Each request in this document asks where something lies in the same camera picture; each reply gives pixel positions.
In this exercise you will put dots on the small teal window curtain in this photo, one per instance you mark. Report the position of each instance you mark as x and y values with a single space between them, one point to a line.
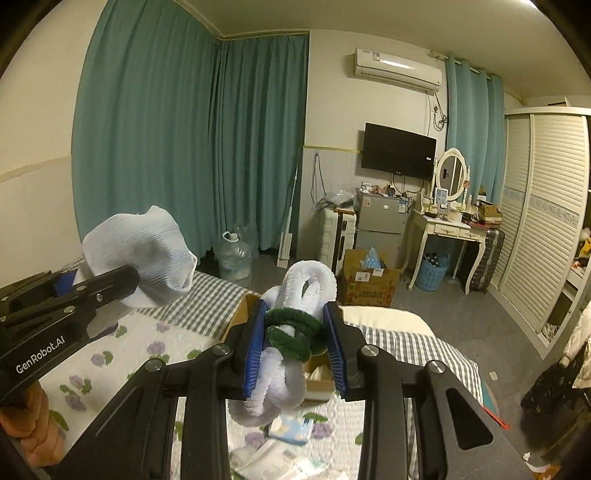
477 126

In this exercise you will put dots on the blue laundry basket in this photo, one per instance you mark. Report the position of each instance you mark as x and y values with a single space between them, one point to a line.
433 269

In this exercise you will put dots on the dark checkered suitcase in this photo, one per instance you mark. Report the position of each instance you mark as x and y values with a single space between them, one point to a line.
493 247

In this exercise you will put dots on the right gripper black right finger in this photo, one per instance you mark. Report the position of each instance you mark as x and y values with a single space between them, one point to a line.
457 438

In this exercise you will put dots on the white plastic package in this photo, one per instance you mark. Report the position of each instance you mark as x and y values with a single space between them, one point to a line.
275 460

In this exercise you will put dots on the white dressing table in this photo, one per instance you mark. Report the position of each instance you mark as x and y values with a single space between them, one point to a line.
422 227

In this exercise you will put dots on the open cardboard box on bed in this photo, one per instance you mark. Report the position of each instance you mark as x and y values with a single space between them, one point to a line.
299 337

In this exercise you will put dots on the white suitcase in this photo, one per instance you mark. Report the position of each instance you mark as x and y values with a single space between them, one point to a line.
338 231

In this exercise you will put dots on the grey small refrigerator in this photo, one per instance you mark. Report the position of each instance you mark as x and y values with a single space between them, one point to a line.
382 224

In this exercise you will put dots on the clear water jug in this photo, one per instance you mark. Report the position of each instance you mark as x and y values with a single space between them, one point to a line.
234 259

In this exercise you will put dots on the white wall air conditioner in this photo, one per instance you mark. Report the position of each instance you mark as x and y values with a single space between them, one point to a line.
398 70

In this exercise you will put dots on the light grey knitted sock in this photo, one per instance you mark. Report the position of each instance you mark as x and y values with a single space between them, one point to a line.
152 244

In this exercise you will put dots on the large teal curtain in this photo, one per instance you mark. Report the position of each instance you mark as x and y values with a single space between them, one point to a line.
169 115

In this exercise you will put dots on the grey checkered bed sheet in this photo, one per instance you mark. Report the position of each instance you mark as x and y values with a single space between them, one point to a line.
213 304

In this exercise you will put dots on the white louvered wardrobe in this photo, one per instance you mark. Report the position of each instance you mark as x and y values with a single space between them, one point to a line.
544 202

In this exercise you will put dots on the floral white quilted blanket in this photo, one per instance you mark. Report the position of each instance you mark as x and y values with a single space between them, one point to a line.
81 387

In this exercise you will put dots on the black wall television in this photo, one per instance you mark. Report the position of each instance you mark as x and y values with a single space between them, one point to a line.
399 152

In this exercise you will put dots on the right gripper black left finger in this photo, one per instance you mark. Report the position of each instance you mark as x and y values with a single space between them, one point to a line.
132 436

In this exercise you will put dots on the white jacket on chair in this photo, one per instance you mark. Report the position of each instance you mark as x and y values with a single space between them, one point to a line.
578 342

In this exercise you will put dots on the person's left hand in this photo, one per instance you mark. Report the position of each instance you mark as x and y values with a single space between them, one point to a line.
37 431

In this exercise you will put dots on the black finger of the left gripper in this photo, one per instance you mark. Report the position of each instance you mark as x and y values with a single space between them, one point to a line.
64 283
98 291

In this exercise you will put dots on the blue tissue pack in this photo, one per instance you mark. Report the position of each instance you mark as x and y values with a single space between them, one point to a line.
295 430

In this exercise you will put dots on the cardboard box on floor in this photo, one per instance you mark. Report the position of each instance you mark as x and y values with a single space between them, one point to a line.
360 286

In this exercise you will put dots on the white oval vanity mirror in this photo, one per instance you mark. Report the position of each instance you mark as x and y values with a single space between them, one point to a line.
451 174

